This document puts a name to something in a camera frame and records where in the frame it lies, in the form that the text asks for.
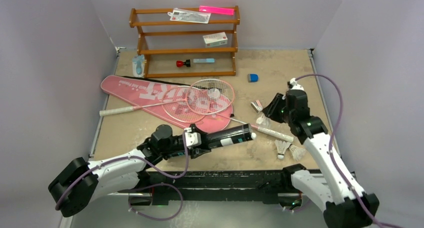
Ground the white red small box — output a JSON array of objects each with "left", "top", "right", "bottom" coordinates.
[{"left": 202, "top": 32, "right": 228, "bottom": 48}]

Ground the light blue glue stick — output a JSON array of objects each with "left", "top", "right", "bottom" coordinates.
[{"left": 192, "top": 58, "right": 215, "bottom": 64}]

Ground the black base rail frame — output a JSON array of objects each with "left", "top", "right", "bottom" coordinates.
[{"left": 128, "top": 164, "right": 305, "bottom": 205}]

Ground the black shuttlecock tube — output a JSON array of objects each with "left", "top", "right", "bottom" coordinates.
[{"left": 162, "top": 123, "right": 257, "bottom": 161}]

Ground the wooden three-tier shelf rack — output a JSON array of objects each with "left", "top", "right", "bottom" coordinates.
[{"left": 129, "top": 5, "right": 241, "bottom": 79}]

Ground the blue grey eraser block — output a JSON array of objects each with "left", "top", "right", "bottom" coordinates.
[{"left": 247, "top": 73, "right": 259, "bottom": 83}]

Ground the white feather shuttlecock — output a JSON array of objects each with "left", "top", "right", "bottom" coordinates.
[
  {"left": 255, "top": 112, "right": 271, "bottom": 129},
  {"left": 274, "top": 140, "right": 292, "bottom": 160},
  {"left": 288, "top": 144, "right": 307, "bottom": 162}
]

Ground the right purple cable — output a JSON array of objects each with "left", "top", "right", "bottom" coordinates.
[{"left": 293, "top": 74, "right": 403, "bottom": 228}]

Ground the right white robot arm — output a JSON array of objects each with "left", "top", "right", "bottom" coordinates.
[{"left": 263, "top": 89, "right": 380, "bottom": 228}]

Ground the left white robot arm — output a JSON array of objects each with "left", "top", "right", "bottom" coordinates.
[{"left": 48, "top": 124, "right": 214, "bottom": 218}]

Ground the light blue packaged item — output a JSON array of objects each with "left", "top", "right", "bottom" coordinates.
[{"left": 132, "top": 54, "right": 146, "bottom": 78}]

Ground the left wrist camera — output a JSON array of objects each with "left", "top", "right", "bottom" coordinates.
[{"left": 183, "top": 127, "right": 202, "bottom": 149}]

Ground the pink badminton racket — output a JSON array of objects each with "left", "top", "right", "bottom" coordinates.
[
  {"left": 99, "top": 85, "right": 205, "bottom": 124},
  {"left": 186, "top": 79, "right": 295, "bottom": 144}
]

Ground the pink flat ruler package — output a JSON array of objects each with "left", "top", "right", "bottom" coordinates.
[{"left": 199, "top": 5, "right": 235, "bottom": 16}]

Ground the pink racket cover bag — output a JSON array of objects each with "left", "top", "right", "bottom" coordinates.
[{"left": 100, "top": 75, "right": 233, "bottom": 133}]

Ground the white pink small clip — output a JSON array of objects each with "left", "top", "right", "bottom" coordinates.
[{"left": 250, "top": 100, "right": 263, "bottom": 113}]

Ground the clear plastic blister package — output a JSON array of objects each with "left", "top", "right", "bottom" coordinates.
[{"left": 167, "top": 8, "right": 212, "bottom": 24}]

